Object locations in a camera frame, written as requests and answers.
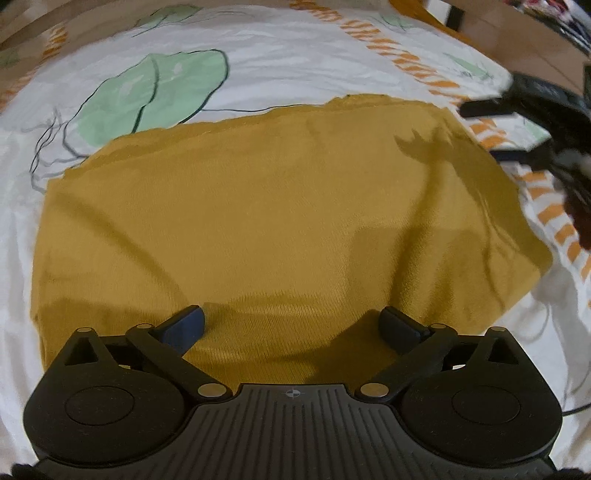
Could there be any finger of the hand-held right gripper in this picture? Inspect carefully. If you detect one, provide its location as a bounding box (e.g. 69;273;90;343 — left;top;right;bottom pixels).
460;98;515;118
490;145;551;165

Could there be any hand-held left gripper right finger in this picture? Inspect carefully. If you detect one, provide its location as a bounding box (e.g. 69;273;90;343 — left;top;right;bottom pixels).
355;306;527;402

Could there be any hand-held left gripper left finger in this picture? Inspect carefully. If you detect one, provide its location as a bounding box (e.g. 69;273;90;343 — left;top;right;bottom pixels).
58;305;234;404

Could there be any mustard yellow garment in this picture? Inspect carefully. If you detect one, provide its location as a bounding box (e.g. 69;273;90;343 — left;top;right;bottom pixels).
30;93;554;374

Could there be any colourful clothes pile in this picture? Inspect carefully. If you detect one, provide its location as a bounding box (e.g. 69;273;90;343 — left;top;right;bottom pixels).
545;0;591;49

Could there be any white leaf-print bed sheet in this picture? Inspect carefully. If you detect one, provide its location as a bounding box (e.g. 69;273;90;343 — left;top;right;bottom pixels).
0;0;591;480

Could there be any wooden bed headboard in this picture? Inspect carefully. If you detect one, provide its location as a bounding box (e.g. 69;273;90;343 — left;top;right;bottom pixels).
0;0;153;51

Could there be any thin black cable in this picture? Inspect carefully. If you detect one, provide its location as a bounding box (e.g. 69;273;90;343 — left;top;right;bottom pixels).
512;300;591;416

